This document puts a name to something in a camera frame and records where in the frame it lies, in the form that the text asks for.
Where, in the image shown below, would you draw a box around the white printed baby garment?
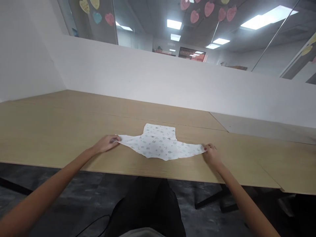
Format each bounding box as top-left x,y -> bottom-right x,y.
115,123 -> 207,161

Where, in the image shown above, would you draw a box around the person's legs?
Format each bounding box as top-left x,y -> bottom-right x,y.
105,177 -> 186,237

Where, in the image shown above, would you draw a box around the black table leg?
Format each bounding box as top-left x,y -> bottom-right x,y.
194,184 -> 231,210

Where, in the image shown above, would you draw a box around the person's body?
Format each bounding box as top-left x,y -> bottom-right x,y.
121,227 -> 171,237

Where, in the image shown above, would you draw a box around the person's left hand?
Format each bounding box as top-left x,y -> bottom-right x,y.
94,134 -> 122,154

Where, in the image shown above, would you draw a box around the glass partition with heart stickers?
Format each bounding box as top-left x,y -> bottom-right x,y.
57,0 -> 316,85

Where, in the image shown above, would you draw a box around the person's right hand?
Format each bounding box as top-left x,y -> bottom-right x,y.
203,143 -> 220,164

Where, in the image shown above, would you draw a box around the wooden table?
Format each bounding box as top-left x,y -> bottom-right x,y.
0,89 -> 316,194

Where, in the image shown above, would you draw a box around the black cable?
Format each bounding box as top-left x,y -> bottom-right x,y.
78,214 -> 113,237

